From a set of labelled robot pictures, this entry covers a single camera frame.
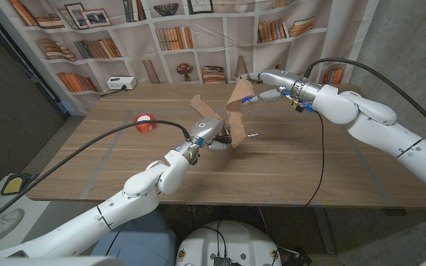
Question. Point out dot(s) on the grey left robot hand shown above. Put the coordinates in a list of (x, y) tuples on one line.
[(207, 131)]

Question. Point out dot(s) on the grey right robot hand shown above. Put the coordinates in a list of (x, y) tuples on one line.
[(286, 83)]

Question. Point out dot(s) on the beige nylon stocking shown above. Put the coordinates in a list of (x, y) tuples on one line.
[(236, 114)]

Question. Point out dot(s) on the black orange screwdriver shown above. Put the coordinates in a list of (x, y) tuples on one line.
[(255, 134)]

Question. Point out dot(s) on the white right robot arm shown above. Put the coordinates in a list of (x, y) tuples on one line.
[(382, 129)]

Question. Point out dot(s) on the red tape roll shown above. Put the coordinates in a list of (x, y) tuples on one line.
[(144, 123)]

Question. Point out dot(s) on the printed bookshelf backdrop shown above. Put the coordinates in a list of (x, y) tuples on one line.
[(212, 48)]

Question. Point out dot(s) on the white power strip box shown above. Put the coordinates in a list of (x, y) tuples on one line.
[(121, 82)]

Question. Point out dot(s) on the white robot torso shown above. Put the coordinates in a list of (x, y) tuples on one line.
[(235, 240)]

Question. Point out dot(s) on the blue-grey base under table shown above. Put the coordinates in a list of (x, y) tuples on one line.
[(153, 236)]

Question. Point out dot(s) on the grey table leg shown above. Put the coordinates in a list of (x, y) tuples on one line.
[(323, 229)]

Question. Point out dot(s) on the black floor adapter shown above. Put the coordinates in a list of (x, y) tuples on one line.
[(297, 259)]

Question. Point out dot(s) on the black table foot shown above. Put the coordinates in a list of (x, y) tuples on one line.
[(394, 212)]

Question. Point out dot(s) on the yellow black floor object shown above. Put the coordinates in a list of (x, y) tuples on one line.
[(13, 183)]

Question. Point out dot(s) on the person in grey trousers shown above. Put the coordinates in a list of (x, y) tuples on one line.
[(6, 221)]

